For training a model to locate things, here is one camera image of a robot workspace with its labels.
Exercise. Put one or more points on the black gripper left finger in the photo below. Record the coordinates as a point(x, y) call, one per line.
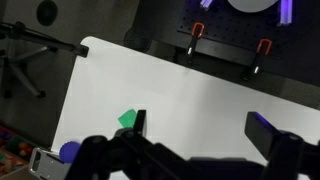
point(139, 128)

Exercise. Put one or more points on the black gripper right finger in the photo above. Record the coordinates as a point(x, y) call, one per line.
point(263, 135)

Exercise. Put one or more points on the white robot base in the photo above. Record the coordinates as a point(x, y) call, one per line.
point(251, 6)

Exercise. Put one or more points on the green cube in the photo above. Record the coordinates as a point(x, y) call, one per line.
point(127, 120)

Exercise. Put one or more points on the dark blue ball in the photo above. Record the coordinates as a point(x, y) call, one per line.
point(68, 151)

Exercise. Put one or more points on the black perforated base board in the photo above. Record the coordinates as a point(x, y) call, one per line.
point(232, 35)

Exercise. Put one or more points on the black tripod stand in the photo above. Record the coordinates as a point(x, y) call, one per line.
point(13, 62)

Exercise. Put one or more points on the right orange-handled clamp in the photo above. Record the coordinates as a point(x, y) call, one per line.
point(262, 51)

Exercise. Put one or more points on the orange-handled clamp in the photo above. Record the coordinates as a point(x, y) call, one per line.
point(196, 34)
point(262, 51)

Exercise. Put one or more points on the left orange-handled clamp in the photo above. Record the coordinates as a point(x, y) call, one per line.
point(196, 34)

